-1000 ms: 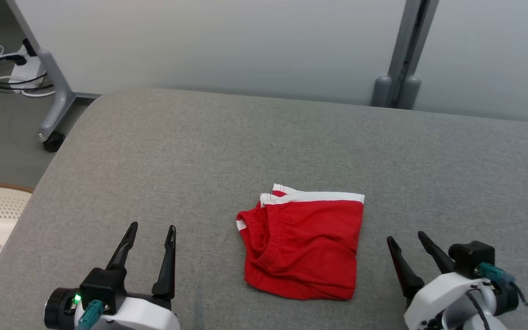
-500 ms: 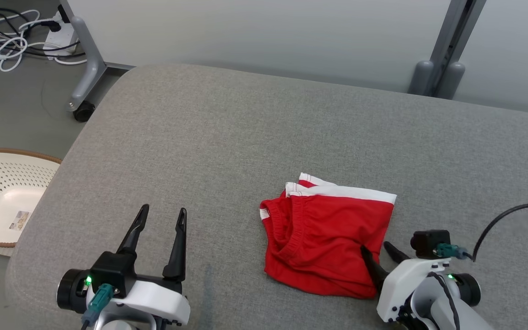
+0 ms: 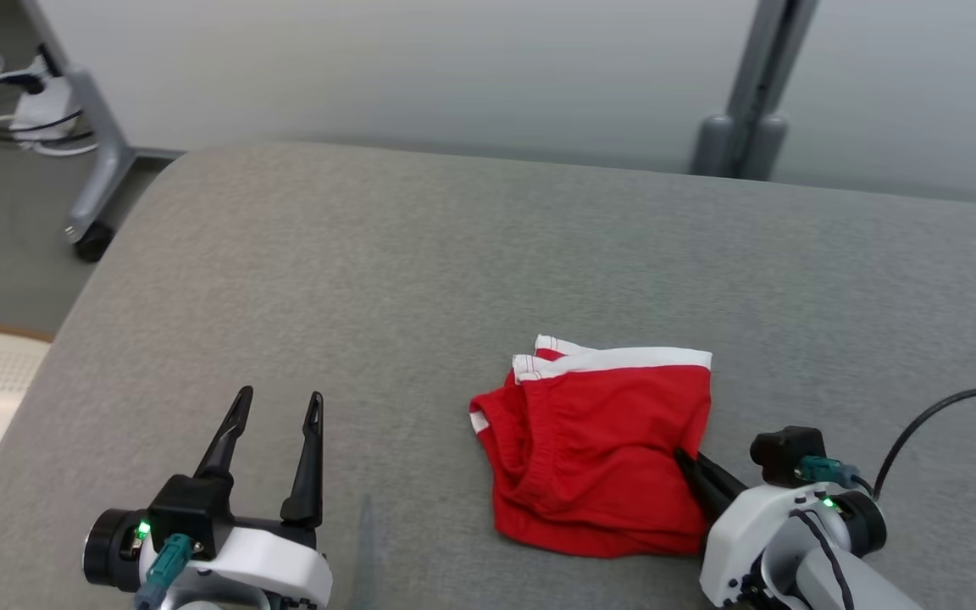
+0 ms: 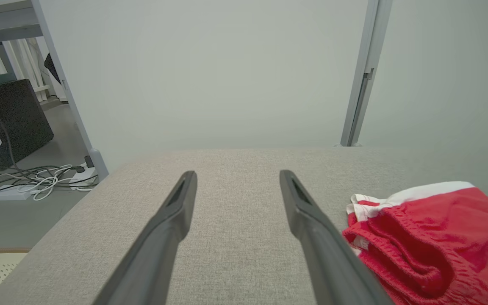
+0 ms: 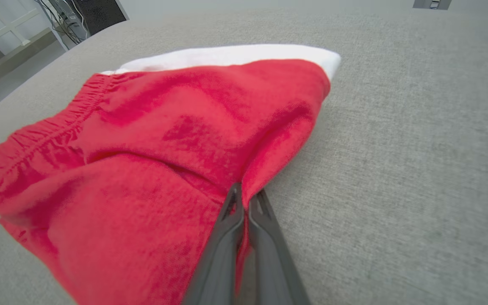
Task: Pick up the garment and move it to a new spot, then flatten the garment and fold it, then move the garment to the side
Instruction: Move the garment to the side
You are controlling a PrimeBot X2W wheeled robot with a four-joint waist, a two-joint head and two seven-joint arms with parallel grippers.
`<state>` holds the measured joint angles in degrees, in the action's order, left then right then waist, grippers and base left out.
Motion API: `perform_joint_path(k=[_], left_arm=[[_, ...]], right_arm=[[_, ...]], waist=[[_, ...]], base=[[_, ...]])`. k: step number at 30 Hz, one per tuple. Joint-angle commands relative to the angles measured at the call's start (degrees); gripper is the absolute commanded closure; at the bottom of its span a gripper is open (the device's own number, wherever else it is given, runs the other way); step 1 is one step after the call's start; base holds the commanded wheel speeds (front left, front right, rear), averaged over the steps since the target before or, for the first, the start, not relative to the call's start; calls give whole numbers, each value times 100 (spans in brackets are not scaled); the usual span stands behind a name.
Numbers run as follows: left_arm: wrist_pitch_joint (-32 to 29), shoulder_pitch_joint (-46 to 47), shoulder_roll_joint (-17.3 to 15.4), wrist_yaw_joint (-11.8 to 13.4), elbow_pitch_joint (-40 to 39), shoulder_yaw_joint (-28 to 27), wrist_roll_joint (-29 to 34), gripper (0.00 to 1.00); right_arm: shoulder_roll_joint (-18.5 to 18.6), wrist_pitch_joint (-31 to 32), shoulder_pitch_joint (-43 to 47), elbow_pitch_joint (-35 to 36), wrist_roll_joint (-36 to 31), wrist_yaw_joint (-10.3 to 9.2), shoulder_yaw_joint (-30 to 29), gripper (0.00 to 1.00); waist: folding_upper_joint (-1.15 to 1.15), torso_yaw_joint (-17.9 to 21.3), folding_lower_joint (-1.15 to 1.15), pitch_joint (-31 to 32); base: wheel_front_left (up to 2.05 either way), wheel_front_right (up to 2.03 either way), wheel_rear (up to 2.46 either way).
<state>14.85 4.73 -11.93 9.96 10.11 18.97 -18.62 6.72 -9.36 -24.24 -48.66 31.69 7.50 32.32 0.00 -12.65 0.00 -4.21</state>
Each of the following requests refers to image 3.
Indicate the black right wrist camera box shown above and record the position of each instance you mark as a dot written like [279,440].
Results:
[784,453]

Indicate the red shorts with white waistband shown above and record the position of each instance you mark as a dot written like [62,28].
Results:
[590,457]

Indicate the teal left camera connector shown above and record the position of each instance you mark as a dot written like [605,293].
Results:
[168,563]

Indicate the grey frame leg with caster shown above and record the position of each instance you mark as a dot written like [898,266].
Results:
[102,182]

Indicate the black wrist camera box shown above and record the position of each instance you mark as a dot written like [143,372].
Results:
[784,453]
[191,512]

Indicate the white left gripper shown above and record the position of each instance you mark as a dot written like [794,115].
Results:
[268,568]

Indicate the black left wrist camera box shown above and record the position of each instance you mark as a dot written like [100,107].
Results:
[191,512]

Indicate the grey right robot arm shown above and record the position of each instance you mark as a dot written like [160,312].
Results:
[844,589]

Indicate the grey partition post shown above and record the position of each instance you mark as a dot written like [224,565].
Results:
[763,68]

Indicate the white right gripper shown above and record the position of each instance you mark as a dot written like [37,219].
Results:
[751,534]

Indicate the teal camera connector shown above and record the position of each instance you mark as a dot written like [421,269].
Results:
[823,468]
[168,563]

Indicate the teal right camera connector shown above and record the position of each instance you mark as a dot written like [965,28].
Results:
[823,468]

